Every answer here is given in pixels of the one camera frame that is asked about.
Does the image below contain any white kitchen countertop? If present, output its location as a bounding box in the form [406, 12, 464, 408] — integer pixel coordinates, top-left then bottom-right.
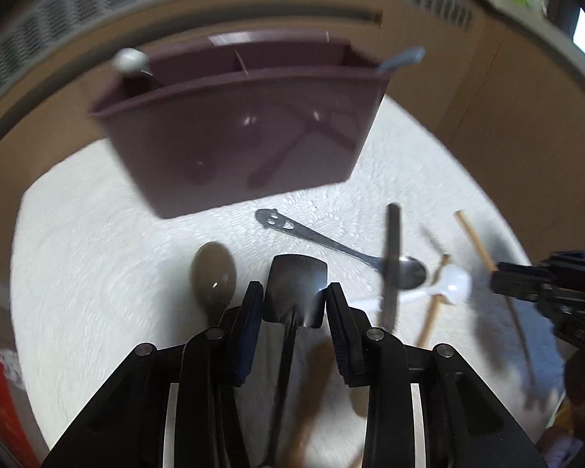
[461, 0, 585, 103]

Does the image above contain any small grey cabinet vent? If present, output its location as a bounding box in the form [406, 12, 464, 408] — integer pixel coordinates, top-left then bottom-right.
[406, 0, 476, 32]

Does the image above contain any white round mat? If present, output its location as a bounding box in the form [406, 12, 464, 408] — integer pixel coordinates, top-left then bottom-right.
[10, 92, 566, 468]

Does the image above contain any red container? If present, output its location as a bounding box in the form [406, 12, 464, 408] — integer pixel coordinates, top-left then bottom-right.
[0, 346, 35, 468]

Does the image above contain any blue-grey utensil handle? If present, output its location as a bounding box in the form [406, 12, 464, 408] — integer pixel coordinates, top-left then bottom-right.
[376, 47, 426, 75]

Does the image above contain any black chopstick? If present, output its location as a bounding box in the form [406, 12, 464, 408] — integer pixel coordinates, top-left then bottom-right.
[379, 203, 401, 332]

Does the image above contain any purple utensil holder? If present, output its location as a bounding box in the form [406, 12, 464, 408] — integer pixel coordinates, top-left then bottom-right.
[88, 30, 398, 219]

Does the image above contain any olive green spoon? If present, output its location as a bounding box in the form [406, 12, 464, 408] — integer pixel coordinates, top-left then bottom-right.
[191, 242, 238, 325]

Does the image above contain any wooden chopstick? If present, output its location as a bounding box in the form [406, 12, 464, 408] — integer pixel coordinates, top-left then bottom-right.
[417, 254, 450, 347]
[455, 211, 537, 386]

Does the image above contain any skull-handle metal spoon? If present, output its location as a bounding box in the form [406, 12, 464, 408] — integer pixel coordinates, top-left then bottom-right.
[255, 208, 427, 290]

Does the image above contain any white plastic spoon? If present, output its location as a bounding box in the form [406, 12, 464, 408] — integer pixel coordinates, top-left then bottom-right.
[351, 264, 473, 315]

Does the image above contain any black spatula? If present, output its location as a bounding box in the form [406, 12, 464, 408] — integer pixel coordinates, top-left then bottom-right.
[258, 255, 328, 468]

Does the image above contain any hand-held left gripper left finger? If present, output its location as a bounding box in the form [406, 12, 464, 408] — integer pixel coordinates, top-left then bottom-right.
[41, 280, 265, 468]

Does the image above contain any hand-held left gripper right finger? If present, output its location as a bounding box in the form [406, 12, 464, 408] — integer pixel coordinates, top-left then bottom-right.
[326, 283, 549, 468]

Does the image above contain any white ball-top utensil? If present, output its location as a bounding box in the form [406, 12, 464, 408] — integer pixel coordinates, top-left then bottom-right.
[114, 48, 149, 76]

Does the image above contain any long grey cabinet vent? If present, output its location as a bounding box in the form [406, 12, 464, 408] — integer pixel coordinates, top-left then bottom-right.
[0, 0, 308, 108]

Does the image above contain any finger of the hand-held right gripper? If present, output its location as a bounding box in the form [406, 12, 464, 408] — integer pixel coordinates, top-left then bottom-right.
[490, 262, 554, 303]

